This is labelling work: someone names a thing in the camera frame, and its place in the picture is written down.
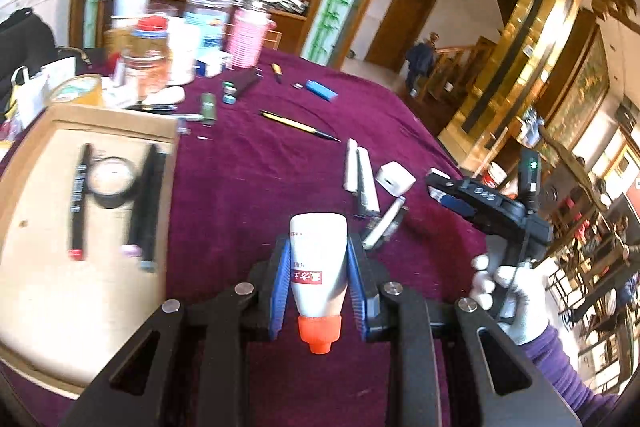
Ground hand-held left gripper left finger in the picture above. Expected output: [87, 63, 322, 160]
[59, 233, 293, 427]

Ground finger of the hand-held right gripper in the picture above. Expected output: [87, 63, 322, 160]
[439, 193, 489, 234]
[426, 173, 501, 208]

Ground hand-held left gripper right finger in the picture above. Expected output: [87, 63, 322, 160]
[346, 233, 583, 427]

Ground white glue bottle orange cap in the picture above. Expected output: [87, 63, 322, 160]
[289, 213, 349, 354]

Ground white marker pen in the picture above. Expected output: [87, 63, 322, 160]
[356, 148, 381, 214]
[345, 139, 360, 194]

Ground shallow cardboard box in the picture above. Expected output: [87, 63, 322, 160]
[0, 103, 181, 400]

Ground person's right forearm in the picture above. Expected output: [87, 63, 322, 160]
[520, 324, 621, 427]

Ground person's right hand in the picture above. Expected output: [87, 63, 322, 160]
[469, 253, 551, 347]

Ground red and white bottle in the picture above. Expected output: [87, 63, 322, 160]
[482, 162, 508, 190]

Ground purple tablecloth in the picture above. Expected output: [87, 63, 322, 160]
[0, 49, 501, 427]

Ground wooden stair railing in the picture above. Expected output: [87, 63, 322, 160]
[432, 36, 496, 102]

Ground gold pillar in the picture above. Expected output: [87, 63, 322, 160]
[439, 0, 583, 168]

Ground gold framed painting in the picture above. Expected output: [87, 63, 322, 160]
[542, 22, 613, 152]

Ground black marker blue end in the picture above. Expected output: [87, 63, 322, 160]
[137, 149, 168, 272]

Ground blue lighter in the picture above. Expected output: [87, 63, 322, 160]
[305, 80, 338, 102]

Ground yellow and black pen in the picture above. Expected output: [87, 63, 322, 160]
[259, 109, 342, 142]

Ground wooden door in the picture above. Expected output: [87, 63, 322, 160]
[365, 0, 437, 75]

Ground black marker pink end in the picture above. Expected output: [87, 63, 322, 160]
[121, 144, 158, 259]

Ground black tape roll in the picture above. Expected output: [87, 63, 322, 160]
[86, 155, 138, 210]

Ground black marker green end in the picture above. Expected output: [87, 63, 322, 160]
[222, 69, 261, 94]

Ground black marker red end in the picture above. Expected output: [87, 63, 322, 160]
[67, 143, 96, 262]

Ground wooden cabinet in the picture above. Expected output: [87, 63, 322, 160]
[150, 0, 308, 54]

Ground small blue white box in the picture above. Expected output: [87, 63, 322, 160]
[194, 54, 228, 78]

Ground pink knit covered bottle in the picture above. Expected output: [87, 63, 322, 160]
[227, 2, 276, 68]

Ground white plastic canister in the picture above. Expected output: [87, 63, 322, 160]
[162, 17, 201, 86]

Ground amber jar red lid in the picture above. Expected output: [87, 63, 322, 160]
[121, 18, 170, 102]

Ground clear jar blue label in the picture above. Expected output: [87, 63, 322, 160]
[182, 0, 233, 58]

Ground brown packing tape roll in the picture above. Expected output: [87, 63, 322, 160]
[50, 74, 105, 108]

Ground white cup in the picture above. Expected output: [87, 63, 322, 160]
[112, 0, 151, 28]

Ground white plastic bag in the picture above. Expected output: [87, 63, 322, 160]
[5, 57, 76, 122]

